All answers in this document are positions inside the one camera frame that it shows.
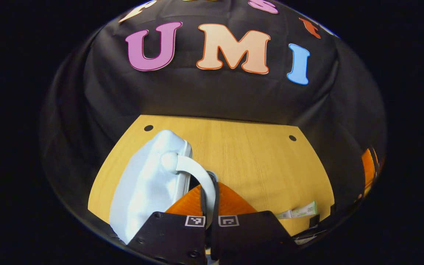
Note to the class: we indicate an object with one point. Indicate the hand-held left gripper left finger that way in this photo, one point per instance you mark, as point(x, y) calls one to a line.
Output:
point(171, 235)

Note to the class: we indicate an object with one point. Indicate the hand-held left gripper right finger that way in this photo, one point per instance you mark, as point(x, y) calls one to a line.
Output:
point(248, 235)

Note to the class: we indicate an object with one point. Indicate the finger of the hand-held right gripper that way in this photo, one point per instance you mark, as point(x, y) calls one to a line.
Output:
point(367, 169)

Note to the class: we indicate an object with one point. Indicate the white suitcase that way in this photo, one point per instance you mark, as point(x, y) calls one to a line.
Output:
point(149, 184)

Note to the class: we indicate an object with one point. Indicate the black backdrop cloth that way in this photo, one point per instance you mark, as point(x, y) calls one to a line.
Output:
point(215, 95)

